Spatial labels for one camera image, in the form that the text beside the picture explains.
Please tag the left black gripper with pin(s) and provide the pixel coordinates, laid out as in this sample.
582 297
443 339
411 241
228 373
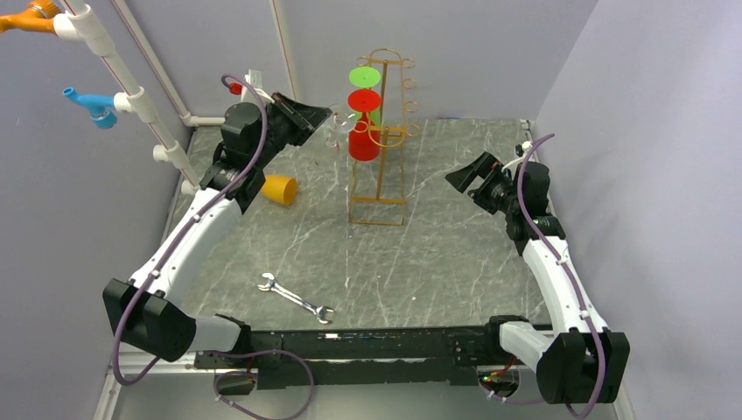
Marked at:
306 115

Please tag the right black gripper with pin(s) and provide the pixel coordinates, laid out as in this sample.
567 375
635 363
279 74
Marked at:
487 167

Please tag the orange plastic wine glass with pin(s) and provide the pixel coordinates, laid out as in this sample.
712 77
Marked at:
279 188

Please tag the clear wine glass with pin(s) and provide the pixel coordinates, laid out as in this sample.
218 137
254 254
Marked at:
338 125

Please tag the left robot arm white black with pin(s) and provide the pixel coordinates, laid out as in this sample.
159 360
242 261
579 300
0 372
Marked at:
144 311

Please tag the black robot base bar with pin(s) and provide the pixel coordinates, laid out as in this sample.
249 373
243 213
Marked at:
280 359

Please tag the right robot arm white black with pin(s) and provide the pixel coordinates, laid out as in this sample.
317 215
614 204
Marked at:
584 360

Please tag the red plastic wine glass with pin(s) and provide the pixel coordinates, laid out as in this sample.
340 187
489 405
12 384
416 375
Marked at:
363 142

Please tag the green plastic wine glass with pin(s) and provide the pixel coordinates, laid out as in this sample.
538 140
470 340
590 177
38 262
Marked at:
365 78

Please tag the silver open-end wrench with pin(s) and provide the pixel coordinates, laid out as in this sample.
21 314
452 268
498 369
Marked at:
323 314

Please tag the blue pipe fitting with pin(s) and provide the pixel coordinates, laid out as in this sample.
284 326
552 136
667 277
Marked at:
101 108

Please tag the orange pipe fitting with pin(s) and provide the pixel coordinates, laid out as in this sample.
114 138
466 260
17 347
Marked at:
36 17

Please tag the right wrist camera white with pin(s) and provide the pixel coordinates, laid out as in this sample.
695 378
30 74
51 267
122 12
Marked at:
520 151

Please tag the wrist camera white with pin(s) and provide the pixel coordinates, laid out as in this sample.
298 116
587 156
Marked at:
520 151
255 79

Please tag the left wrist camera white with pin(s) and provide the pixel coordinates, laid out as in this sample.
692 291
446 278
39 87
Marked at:
255 79

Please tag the gold wire wine glass rack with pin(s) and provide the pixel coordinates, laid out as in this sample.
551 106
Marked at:
391 136

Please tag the white PVC pipe frame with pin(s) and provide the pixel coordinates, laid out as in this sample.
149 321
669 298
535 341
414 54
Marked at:
79 22

